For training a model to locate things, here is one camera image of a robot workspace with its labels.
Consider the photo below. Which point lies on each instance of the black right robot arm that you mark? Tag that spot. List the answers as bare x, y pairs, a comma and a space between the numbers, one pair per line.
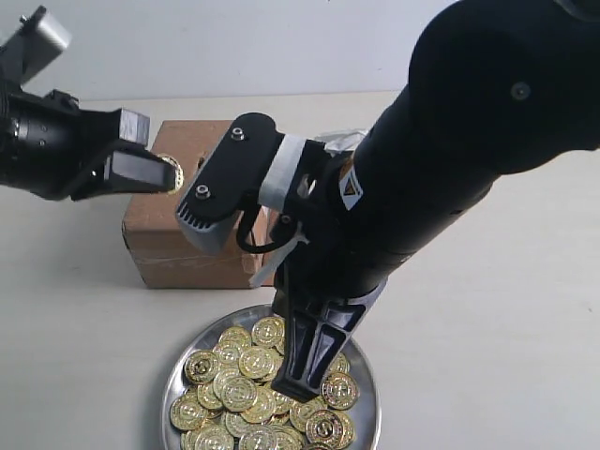
494, 88

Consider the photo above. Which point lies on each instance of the black grey right wrist camera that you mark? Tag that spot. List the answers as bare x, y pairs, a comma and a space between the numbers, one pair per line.
252, 167

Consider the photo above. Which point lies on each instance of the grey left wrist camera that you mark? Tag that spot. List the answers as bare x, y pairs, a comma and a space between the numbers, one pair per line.
38, 41

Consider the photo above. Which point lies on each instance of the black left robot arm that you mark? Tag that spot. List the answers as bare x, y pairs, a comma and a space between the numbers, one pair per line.
56, 150

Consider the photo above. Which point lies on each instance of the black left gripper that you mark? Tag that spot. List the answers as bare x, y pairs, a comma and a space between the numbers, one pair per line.
55, 150

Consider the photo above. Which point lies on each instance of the gold coin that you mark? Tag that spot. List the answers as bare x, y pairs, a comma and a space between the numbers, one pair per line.
178, 178
239, 394
340, 391
201, 367

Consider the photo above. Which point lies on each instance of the gold coin left edge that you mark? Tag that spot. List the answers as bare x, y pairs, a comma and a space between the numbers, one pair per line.
187, 413

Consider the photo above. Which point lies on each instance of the brown cardboard box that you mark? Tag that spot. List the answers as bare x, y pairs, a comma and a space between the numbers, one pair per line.
163, 256

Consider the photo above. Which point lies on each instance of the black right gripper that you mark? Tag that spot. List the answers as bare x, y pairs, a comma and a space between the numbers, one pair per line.
327, 285

